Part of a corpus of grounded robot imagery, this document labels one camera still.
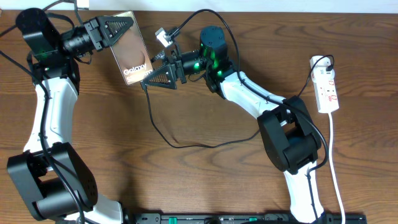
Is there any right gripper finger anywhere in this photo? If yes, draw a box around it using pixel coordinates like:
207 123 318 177
141 64 177 90
150 50 170 70

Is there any Galaxy S25 Ultra smartphone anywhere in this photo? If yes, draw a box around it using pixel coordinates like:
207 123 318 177
111 11 153 85

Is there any black charging cable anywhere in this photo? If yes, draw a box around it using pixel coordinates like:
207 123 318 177
139 55 335 149

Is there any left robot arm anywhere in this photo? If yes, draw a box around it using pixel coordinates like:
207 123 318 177
7 8 134 223

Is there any white power strip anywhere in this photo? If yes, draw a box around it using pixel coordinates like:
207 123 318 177
310 55 339 114

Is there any white power strip cord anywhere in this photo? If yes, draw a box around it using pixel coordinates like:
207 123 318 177
327 112 346 224

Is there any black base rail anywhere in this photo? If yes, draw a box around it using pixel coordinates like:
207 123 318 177
133 213 368 224

